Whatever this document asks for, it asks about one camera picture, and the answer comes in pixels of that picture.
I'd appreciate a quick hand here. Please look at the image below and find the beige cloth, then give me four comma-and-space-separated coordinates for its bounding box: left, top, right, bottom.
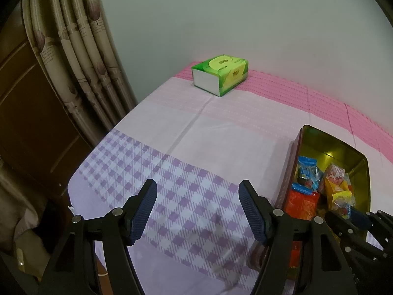
0, 160, 68, 283

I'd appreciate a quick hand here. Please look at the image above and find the red snack packet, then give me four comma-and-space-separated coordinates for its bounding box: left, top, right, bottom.
284, 189, 320, 271

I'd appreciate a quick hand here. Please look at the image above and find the beige patterned curtain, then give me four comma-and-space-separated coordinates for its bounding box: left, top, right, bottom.
21, 0, 137, 151

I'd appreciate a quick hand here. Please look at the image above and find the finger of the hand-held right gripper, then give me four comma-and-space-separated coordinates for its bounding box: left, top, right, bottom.
351, 208, 393, 238
324, 211, 385, 256

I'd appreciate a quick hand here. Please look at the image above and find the blue candy white circle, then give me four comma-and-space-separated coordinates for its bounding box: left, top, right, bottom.
296, 156, 323, 189

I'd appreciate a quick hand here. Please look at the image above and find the brown wooden cabinet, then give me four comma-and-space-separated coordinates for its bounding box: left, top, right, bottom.
0, 0, 93, 197

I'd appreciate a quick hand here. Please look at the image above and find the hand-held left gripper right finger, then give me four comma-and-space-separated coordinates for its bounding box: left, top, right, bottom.
239, 179, 358, 295

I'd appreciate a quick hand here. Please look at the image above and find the dark red gold tin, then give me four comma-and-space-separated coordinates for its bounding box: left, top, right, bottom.
249, 125, 370, 292

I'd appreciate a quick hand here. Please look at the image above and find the pink purple checked tablecloth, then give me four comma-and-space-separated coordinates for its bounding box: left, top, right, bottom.
68, 63, 393, 295

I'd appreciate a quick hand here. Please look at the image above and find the yellow candy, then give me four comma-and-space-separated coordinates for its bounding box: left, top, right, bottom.
325, 180, 352, 209

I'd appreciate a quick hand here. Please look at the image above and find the green tissue box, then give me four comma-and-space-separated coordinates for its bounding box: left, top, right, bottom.
191, 54, 249, 97

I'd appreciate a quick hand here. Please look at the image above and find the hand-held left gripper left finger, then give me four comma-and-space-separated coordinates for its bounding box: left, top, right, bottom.
38, 179, 158, 295

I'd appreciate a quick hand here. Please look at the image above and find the pink white candy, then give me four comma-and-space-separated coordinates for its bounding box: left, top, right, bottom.
324, 163, 347, 188

